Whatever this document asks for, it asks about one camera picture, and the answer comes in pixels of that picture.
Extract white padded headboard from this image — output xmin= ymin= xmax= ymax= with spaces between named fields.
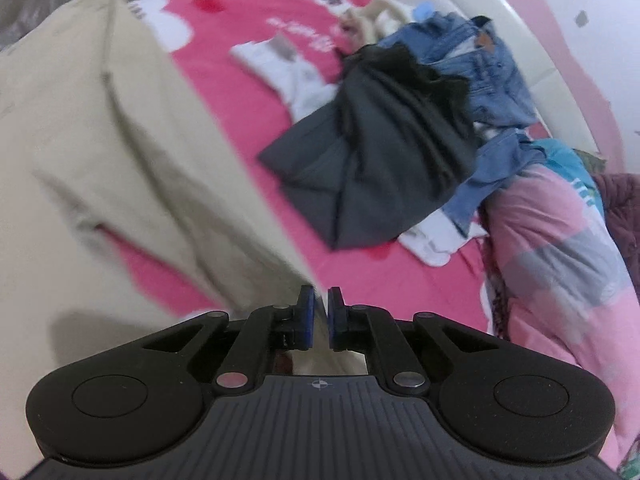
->
xmin=380 ymin=0 xmax=608 ymax=161

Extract white t-shirt with grey label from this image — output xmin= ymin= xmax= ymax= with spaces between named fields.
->
xmin=230 ymin=35 xmax=341 ymax=121

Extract white garment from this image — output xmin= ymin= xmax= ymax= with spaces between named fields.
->
xmin=399 ymin=209 xmax=488 ymax=268

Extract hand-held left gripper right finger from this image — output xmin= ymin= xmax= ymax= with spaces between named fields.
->
xmin=327 ymin=286 xmax=501 ymax=395

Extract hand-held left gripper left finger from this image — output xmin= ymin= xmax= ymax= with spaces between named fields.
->
xmin=142 ymin=285 xmax=317 ymax=395

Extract blue jeans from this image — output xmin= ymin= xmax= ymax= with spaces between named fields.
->
xmin=377 ymin=10 xmax=538 ymax=131

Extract blue denim garment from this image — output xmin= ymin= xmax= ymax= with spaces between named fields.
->
xmin=445 ymin=127 xmax=546 ymax=238

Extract maroon cloth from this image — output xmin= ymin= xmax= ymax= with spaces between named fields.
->
xmin=592 ymin=172 xmax=640 ymax=281

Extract dark grey garment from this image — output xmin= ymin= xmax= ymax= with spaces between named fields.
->
xmin=257 ymin=44 xmax=483 ymax=251

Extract teal cloth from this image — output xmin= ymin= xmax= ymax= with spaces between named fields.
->
xmin=530 ymin=139 xmax=606 ymax=211

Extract pink patterned quilt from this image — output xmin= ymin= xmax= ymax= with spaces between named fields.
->
xmin=480 ymin=160 xmax=640 ymax=461

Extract cream garment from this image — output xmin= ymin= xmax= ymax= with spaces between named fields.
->
xmin=340 ymin=0 xmax=426 ymax=46

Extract pink floral blanket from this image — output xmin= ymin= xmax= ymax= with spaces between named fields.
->
xmin=97 ymin=0 xmax=493 ymax=336

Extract beige pants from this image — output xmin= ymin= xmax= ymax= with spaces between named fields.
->
xmin=0 ymin=0 xmax=371 ymax=476

